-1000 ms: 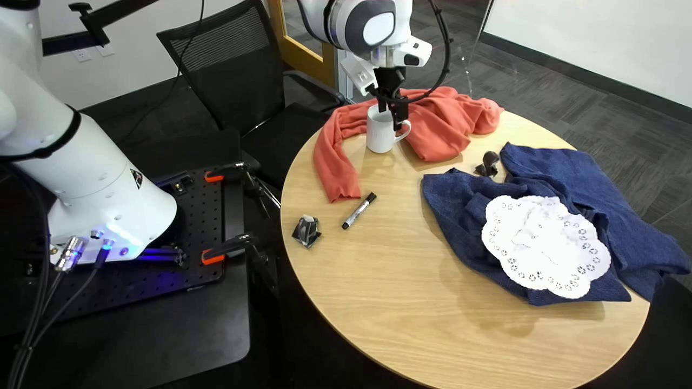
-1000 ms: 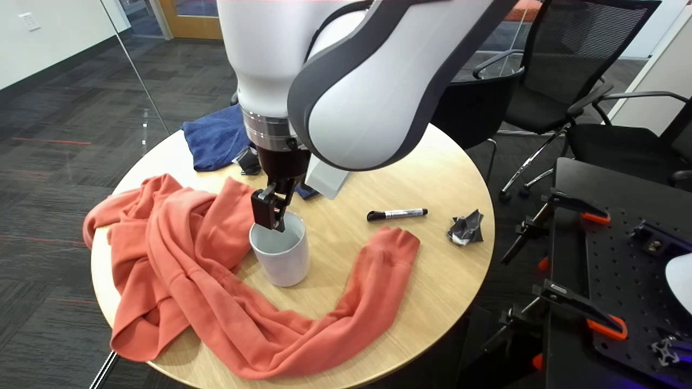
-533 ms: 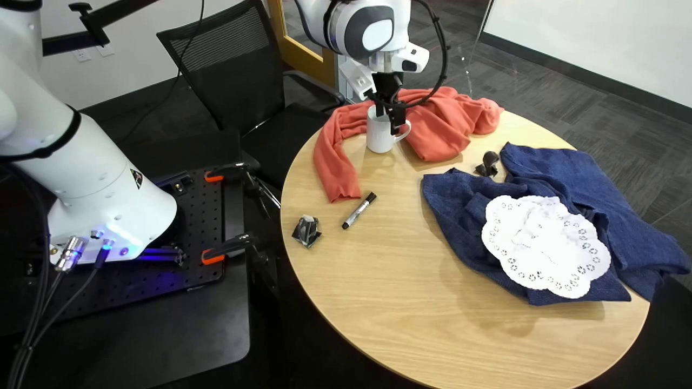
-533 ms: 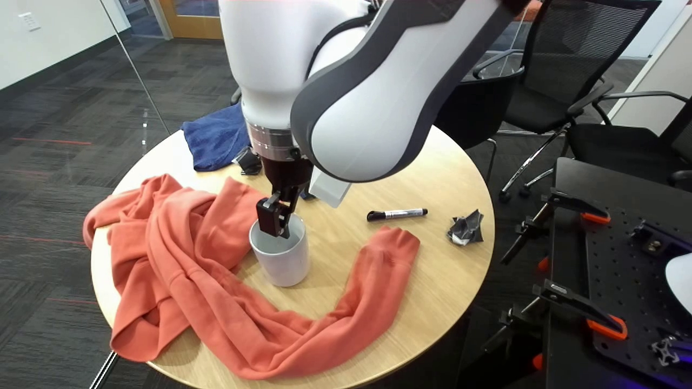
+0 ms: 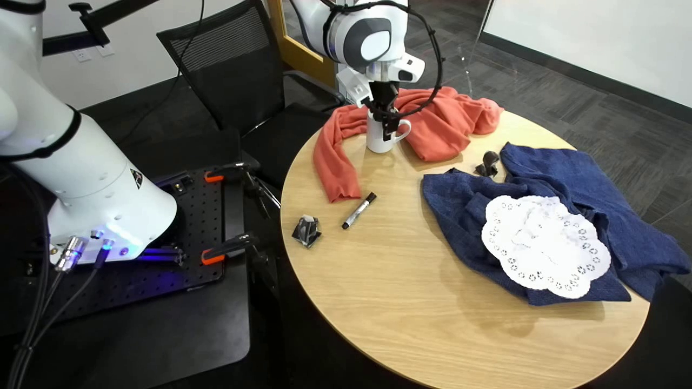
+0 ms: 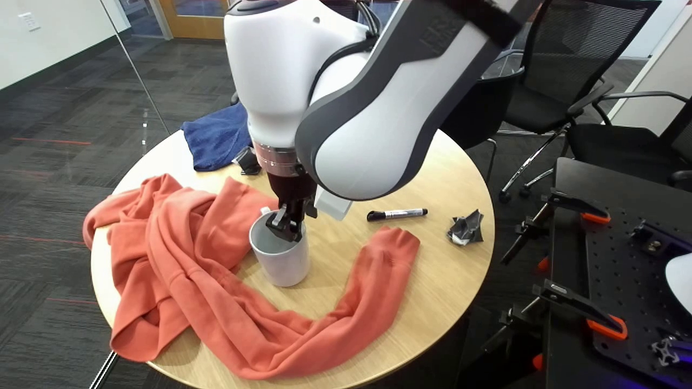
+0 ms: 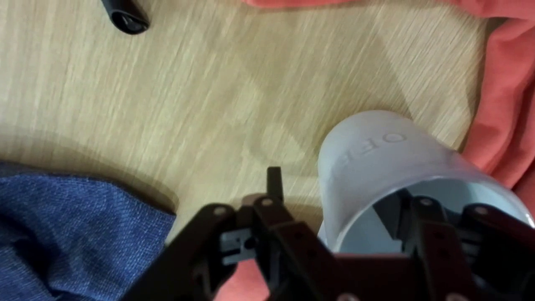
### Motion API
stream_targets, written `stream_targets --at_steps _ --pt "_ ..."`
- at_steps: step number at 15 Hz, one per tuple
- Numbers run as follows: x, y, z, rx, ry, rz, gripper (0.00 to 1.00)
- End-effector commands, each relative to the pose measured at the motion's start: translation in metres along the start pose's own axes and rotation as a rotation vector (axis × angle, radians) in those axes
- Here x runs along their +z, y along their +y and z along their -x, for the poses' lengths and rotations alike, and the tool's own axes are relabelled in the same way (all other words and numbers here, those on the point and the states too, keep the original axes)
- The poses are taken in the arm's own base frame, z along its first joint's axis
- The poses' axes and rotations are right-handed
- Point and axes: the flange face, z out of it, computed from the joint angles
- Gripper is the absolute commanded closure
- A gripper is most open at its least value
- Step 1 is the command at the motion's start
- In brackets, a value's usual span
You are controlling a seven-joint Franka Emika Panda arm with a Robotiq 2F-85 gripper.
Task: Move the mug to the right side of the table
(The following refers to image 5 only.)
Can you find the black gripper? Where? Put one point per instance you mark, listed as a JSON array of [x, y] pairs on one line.
[[383, 99]]

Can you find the white ceramic mug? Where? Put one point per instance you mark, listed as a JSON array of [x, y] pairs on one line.
[[378, 141]]

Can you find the orange cloth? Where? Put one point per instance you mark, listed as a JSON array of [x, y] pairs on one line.
[[440, 131]]

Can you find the black marker pen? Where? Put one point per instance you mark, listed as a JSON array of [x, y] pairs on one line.
[[360, 210]]

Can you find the small black binder clip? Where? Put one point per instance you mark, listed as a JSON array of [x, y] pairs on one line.
[[490, 166]]

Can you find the dark blue cloth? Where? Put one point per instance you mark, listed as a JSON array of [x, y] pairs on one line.
[[461, 209]]

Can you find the black silver binder clip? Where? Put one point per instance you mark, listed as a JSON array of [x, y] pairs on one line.
[[305, 231]]

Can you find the black office chair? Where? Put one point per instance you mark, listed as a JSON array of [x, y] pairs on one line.
[[229, 66]]

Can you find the black orange clamp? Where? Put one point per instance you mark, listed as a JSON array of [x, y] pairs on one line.
[[216, 257], [216, 176]]

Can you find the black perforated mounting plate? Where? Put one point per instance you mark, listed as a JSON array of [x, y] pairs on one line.
[[205, 209]]

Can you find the white paper doily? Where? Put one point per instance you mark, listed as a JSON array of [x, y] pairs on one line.
[[542, 246]]

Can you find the black robot stand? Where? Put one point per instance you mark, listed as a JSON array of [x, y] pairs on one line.
[[144, 339]]

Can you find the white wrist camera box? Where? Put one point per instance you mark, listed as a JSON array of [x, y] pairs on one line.
[[408, 70]]

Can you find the yellow wooden frame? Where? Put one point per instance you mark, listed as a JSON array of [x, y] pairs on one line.
[[303, 56]]

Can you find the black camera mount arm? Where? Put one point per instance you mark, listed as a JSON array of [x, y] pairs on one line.
[[99, 25]]

